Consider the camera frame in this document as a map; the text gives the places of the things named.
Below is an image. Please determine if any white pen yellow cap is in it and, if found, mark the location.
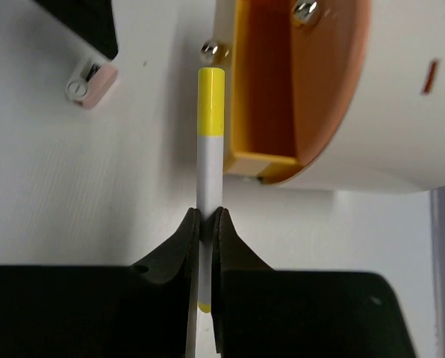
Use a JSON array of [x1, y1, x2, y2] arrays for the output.
[[184, 66, 225, 358]]

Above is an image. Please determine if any pink white mini stapler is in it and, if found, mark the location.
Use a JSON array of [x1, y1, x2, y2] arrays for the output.
[[65, 57, 119, 110]]

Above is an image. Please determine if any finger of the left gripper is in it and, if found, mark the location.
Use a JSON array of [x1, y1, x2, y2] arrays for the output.
[[35, 0, 119, 60]]

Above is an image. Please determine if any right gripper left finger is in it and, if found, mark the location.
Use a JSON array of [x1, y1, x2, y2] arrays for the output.
[[0, 208, 200, 357]]

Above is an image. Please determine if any cream cylindrical drawer organizer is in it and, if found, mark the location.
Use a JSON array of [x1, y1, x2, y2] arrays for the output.
[[284, 1, 445, 193]]

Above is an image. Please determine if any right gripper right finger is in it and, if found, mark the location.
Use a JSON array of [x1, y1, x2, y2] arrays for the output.
[[211, 208, 416, 357]]

